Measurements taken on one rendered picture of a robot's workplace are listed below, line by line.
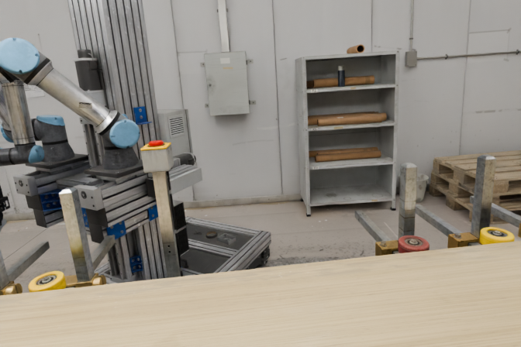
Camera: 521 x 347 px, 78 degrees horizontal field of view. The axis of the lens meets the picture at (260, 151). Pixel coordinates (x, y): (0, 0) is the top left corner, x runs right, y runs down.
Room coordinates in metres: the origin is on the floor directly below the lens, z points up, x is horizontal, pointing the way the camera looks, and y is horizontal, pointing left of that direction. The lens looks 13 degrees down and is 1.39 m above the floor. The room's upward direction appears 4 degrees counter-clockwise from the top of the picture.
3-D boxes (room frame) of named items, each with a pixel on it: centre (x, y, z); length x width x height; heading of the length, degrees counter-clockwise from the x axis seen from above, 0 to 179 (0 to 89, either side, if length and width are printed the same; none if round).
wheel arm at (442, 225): (1.04, -0.65, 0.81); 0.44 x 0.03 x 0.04; 4
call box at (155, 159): (0.89, 0.29, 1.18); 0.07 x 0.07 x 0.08; 4
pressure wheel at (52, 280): (0.76, 0.58, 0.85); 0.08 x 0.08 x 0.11
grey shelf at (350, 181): (3.23, -0.87, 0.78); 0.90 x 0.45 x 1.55; 91
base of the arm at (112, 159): (1.43, 0.64, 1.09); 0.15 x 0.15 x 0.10
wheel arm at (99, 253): (0.96, 0.60, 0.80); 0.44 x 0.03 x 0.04; 4
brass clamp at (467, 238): (0.96, -0.67, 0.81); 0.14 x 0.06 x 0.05; 94
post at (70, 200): (0.87, 0.55, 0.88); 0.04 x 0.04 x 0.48; 4
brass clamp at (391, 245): (0.94, -0.43, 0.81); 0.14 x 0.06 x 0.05; 94
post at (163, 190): (0.89, 0.29, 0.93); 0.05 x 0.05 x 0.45; 4
